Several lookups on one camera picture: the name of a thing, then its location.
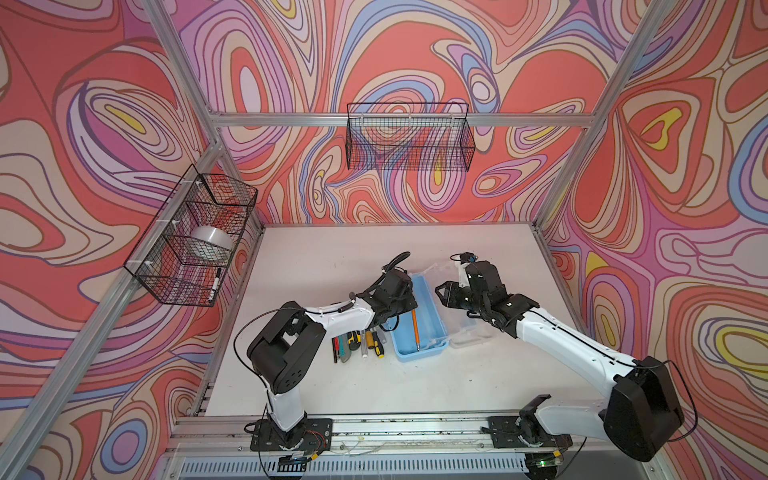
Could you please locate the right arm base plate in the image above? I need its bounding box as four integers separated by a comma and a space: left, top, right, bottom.
481, 416, 573, 450

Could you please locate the clear handle screwdriver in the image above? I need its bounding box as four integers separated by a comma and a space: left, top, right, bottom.
374, 327, 388, 345

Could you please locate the wire basket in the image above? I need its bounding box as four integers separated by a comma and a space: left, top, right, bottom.
345, 100, 476, 172
124, 166, 258, 307

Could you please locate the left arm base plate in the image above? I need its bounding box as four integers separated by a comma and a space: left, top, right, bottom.
244, 418, 334, 454

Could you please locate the clear tool box lid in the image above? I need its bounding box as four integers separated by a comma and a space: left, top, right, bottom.
428, 257, 499, 350

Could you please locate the teal utility knife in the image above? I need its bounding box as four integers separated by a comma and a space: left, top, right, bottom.
337, 334, 351, 363

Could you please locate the left wire basket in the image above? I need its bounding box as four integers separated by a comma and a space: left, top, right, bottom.
124, 166, 258, 307

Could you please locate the blue plastic tool box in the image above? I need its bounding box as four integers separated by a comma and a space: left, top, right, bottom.
384, 275, 449, 363

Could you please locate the grey tape roll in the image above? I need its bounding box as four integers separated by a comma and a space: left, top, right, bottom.
187, 226, 234, 263

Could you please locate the rear wire basket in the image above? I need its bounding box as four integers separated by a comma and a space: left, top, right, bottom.
345, 100, 476, 172

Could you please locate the aluminium front rail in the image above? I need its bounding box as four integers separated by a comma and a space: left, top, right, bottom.
164, 410, 661, 475

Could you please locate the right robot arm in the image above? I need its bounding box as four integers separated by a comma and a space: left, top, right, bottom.
435, 252, 684, 462

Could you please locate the yellow black utility knife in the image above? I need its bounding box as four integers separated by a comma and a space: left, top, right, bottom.
347, 331, 362, 352

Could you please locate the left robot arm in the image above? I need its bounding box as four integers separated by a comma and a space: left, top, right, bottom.
246, 251, 417, 447

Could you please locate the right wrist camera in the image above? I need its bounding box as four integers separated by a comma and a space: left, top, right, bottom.
459, 252, 477, 265

